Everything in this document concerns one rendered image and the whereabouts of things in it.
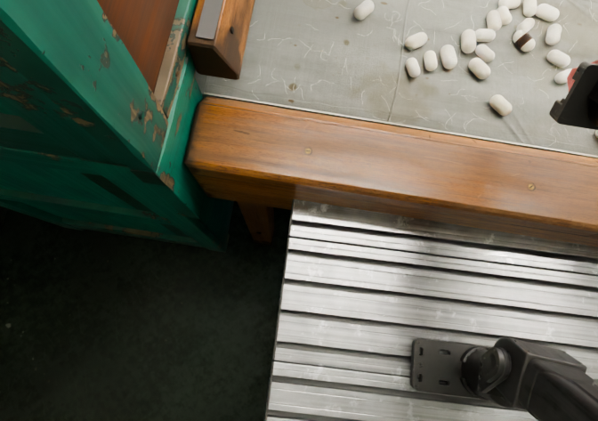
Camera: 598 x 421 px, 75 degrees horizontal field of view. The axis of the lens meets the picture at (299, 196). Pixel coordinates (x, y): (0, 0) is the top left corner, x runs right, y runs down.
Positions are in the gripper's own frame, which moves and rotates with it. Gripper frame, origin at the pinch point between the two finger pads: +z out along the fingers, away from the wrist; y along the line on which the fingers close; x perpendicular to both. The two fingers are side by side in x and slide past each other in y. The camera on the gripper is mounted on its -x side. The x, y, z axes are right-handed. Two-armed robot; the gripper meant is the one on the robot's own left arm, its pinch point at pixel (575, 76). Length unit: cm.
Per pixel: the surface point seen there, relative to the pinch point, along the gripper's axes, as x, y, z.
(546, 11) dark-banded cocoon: -4.7, -3.2, 20.4
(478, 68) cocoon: 3.5, 7.6, 11.0
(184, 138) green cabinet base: 15, 48, -4
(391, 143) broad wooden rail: 12.6, 19.9, -0.9
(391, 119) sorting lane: 11.3, 19.6, 4.5
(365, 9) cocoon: -1.2, 25.8, 16.2
